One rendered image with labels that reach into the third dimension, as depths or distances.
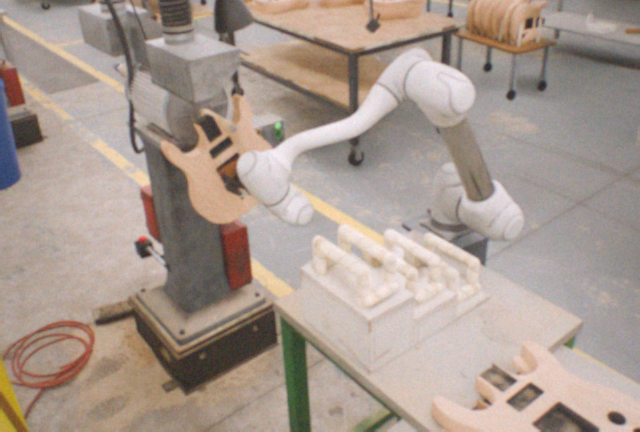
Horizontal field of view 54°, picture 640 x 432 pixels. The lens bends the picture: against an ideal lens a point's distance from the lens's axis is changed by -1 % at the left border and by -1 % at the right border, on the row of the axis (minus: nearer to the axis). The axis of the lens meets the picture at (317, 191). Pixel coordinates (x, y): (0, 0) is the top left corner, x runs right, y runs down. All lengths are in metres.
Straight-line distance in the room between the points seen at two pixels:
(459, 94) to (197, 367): 1.65
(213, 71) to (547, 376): 1.23
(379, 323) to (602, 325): 1.99
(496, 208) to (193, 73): 1.11
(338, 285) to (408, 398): 0.31
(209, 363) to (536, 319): 1.55
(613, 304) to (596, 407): 2.00
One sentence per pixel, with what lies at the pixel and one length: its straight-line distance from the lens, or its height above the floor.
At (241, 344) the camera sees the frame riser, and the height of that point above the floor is 0.11.
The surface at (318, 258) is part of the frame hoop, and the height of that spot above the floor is 1.16.
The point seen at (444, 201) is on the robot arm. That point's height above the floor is 0.86.
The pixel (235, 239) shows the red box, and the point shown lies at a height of 0.57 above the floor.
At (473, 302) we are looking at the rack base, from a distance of 1.80.
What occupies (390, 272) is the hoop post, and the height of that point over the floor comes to 1.17.
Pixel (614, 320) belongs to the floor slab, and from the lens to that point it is 3.40.
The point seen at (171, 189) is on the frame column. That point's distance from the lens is 2.52.
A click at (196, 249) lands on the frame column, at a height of 0.59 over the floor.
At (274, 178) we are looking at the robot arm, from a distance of 1.82.
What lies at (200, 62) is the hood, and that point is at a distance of 1.91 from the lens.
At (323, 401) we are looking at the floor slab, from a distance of 2.80.
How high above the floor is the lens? 2.06
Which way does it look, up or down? 29 degrees down
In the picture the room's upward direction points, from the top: 3 degrees counter-clockwise
